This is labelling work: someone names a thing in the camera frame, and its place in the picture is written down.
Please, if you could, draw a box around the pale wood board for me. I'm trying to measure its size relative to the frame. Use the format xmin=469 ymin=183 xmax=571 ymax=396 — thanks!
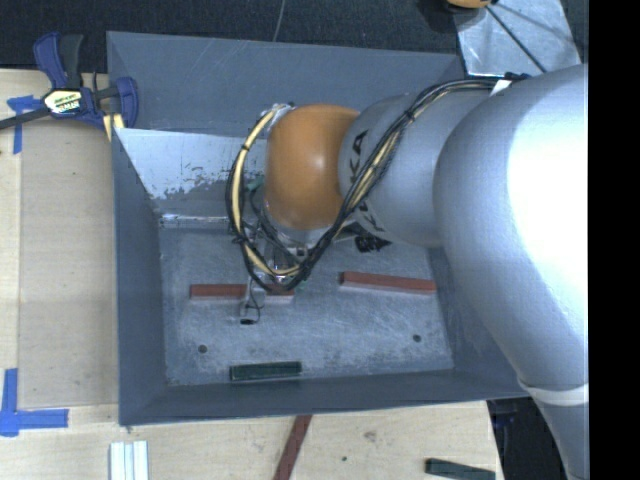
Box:
xmin=17 ymin=122 xmax=121 ymax=410

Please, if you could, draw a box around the grey metal bin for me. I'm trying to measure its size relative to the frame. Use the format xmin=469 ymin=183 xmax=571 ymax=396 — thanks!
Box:
xmin=105 ymin=30 xmax=532 ymax=427

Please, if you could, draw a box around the dark green flat block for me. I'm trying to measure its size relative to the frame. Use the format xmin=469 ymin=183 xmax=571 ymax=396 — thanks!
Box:
xmin=229 ymin=361 xmax=304 ymax=383

